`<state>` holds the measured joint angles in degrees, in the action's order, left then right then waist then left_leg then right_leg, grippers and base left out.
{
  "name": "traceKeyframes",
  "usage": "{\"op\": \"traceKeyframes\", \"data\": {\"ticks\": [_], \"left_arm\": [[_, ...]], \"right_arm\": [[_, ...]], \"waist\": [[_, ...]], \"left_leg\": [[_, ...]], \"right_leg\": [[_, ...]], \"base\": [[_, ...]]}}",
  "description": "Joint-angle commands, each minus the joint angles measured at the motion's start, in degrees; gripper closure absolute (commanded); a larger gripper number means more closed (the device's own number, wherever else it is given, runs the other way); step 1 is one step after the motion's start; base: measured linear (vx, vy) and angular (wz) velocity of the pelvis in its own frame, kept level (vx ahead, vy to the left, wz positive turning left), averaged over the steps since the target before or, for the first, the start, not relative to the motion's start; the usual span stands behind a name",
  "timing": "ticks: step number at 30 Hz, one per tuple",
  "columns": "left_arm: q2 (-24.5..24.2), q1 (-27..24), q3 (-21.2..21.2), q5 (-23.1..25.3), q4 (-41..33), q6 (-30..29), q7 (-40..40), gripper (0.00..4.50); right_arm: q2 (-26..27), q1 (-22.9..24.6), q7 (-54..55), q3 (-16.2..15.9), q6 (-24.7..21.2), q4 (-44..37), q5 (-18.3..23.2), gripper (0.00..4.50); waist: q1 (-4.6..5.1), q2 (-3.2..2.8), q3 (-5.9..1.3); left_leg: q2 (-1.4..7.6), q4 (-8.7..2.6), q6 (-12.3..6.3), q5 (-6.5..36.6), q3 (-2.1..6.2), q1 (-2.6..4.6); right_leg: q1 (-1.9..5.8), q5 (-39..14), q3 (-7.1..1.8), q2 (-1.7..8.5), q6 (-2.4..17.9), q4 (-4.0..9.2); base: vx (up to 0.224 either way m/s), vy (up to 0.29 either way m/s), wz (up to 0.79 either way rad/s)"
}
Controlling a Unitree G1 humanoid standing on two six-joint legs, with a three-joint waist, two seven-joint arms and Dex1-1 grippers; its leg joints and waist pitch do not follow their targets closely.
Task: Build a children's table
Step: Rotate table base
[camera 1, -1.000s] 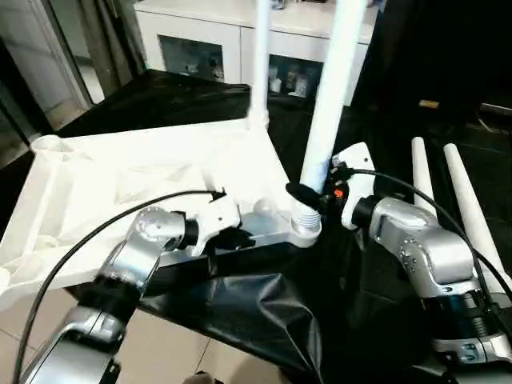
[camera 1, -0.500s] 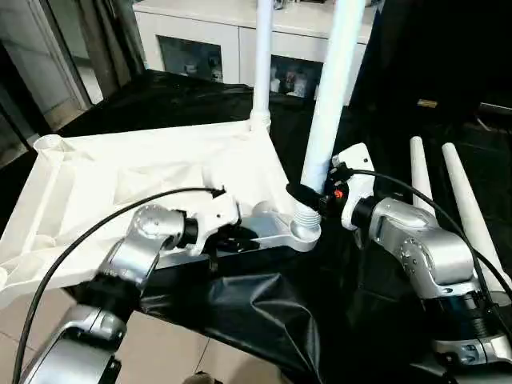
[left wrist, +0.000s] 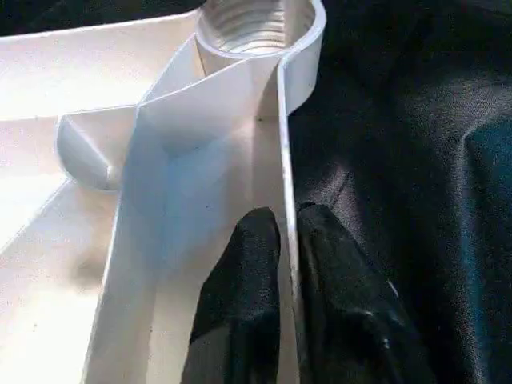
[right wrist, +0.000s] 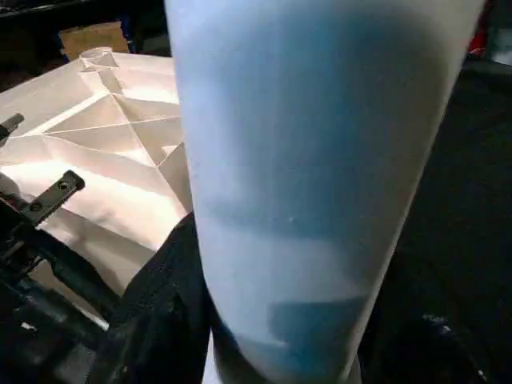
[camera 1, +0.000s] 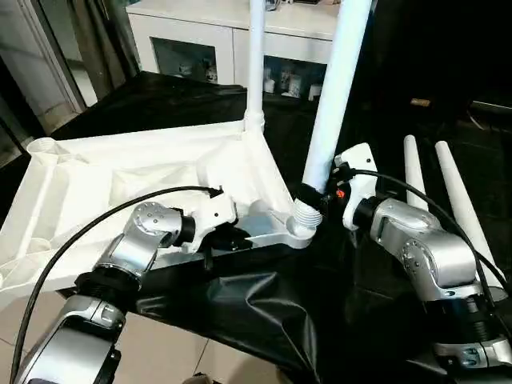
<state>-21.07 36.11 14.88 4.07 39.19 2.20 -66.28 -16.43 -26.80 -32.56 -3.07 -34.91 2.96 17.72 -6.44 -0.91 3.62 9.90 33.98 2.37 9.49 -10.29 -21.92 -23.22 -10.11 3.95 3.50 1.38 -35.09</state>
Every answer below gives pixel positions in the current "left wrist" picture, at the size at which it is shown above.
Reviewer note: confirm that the black mat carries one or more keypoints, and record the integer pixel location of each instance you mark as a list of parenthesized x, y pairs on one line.
[(400, 120)]

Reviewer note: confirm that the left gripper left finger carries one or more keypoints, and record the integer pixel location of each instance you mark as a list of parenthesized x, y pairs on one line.
[(240, 312)]

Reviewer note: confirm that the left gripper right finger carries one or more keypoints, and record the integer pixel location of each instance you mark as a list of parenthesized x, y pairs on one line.
[(352, 320)]

